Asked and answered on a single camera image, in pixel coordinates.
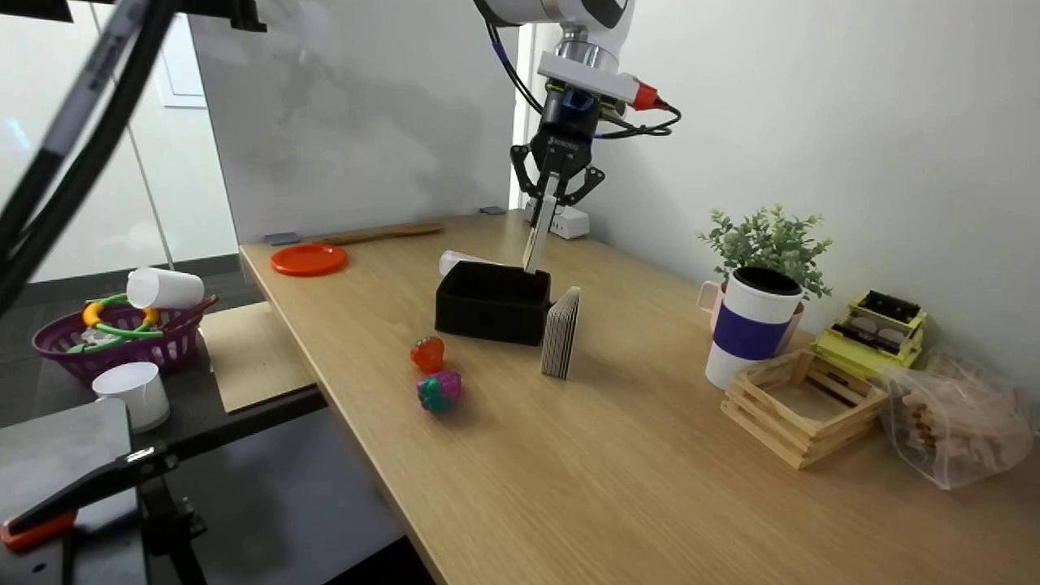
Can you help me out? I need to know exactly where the white paper cup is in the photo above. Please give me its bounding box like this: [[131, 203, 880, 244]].
[[124, 264, 207, 312], [87, 357, 174, 435]]

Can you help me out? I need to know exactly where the yellow toy ring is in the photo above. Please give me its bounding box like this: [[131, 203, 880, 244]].
[[82, 293, 163, 332]]

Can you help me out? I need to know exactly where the clear container of wooden pieces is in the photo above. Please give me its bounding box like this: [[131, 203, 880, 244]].
[[876, 350, 1040, 494]]

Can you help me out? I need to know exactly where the long wooden stick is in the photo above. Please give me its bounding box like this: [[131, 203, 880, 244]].
[[312, 220, 449, 252]]

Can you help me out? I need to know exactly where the purple basket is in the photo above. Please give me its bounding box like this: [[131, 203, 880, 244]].
[[30, 293, 218, 385]]

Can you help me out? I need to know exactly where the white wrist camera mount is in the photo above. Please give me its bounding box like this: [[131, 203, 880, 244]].
[[537, 48, 667, 114]]

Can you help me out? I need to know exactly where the white book with orange oval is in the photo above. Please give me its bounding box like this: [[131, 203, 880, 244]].
[[541, 283, 584, 385]]

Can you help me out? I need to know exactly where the black tripod stand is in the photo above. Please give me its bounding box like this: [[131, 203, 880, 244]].
[[126, 475, 210, 585]]

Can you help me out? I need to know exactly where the white power strip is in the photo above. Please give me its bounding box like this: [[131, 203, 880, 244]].
[[550, 203, 596, 244]]

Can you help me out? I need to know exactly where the black overhead mount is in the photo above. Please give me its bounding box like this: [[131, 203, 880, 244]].
[[0, 0, 269, 34]]

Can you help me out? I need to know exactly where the white cup with purple band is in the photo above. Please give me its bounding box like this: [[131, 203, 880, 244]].
[[701, 267, 809, 394]]

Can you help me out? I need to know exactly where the black hanging cable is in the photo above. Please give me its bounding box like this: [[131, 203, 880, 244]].
[[0, 0, 181, 318]]

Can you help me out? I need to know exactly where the small toy pepper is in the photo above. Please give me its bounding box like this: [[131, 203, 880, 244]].
[[411, 336, 449, 378]]

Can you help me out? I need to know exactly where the wooden slat tray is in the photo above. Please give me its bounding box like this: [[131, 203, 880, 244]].
[[718, 345, 894, 475]]

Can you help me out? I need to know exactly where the green toy ring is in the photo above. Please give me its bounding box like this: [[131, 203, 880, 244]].
[[64, 315, 168, 356]]

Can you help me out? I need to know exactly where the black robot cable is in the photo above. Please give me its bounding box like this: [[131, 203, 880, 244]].
[[473, 0, 686, 148]]

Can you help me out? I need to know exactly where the orange disc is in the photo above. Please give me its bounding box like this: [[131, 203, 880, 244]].
[[268, 241, 350, 280]]

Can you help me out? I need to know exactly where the purple toy grape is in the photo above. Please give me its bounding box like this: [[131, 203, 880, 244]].
[[415, 368, 468, 421]]

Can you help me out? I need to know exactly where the black box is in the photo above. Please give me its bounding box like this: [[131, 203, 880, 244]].
[[433, 261, 556, 347]]

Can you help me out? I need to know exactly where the green plant in pink pot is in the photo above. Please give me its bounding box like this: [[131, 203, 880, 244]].
[[694, 206, 836, 336]]

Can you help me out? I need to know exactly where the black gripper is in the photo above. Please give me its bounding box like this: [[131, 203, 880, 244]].
[[507, 88, 609, 215]]

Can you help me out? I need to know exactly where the dark side table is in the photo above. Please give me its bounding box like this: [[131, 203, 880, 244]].
[[0, 255, 327, 585]]

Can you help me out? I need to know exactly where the brown cardboard sheet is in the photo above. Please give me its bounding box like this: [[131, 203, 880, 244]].
[[194, 298, 325, 415]]

